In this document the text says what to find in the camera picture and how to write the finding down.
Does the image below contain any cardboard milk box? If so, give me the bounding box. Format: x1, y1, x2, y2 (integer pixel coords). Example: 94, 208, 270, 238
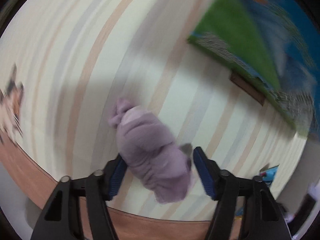
188, 0, 319, 138

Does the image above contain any purple fluffy cloth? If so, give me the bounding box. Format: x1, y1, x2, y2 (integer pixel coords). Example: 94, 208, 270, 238
108, 98, 193, 204

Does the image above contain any blue tissue packet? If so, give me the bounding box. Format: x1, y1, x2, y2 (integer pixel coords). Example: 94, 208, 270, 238
259, 163, 279, 187

